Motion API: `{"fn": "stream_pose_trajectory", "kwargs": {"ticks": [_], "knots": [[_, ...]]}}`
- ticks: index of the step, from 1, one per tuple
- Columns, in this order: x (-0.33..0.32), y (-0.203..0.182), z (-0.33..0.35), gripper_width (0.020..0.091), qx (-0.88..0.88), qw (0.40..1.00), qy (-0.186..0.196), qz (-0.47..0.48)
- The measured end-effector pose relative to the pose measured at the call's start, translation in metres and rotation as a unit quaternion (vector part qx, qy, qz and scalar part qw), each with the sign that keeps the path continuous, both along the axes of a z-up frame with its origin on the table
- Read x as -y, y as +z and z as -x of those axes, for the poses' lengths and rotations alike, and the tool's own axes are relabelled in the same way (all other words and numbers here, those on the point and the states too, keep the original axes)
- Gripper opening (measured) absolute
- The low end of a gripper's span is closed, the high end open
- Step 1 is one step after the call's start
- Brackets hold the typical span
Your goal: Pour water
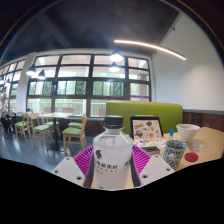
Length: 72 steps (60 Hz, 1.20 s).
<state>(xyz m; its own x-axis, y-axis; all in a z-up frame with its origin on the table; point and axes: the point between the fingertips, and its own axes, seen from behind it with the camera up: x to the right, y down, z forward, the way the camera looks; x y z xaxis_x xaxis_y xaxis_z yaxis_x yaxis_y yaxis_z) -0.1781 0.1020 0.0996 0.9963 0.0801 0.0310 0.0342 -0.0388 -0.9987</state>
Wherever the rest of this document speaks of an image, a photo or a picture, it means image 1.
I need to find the sticker-covered black tablet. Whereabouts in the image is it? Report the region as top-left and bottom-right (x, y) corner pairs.
(129, 115), (164, 141)

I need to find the patterned ceramic mug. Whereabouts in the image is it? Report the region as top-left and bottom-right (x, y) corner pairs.
(162, 139), (188, 169)

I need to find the white bowl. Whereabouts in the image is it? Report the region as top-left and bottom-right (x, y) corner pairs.
(175, 123), (201, 142)

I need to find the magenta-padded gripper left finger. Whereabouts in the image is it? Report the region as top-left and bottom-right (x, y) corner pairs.
(51, 145), (96, 188)

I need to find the wooden dining table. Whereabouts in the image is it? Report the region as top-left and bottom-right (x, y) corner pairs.
(38, 112), (75, 151)

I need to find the clear plastic wrapper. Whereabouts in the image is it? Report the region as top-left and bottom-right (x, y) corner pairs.
(188, 139), (204, 153)

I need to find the curved linear ceiling light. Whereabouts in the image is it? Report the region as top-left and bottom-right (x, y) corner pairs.
(113, 39), (187, 61)

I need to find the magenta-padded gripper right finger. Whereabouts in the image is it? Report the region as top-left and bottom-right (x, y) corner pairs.
(130, 144), (176, 188)

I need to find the dark pendant lamps group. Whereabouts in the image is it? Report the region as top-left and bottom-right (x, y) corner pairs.
(25, 49), (125, 81)

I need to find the flat round red coaster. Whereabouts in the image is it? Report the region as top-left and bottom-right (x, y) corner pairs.
(184, 152), (200, 163)

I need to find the wooden green-seat chairs group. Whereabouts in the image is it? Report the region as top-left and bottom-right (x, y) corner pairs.
(13, 112), (88, 154)

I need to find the clear black-capped water bottle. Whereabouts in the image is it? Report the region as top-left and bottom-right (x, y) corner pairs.
(92, 115), (134, 191)

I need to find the person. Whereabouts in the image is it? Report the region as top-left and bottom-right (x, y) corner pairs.
(0, 86), (11, 138)

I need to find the green upholstered booth bench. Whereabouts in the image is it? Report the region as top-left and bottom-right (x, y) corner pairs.
(105, 100), (184, 136)

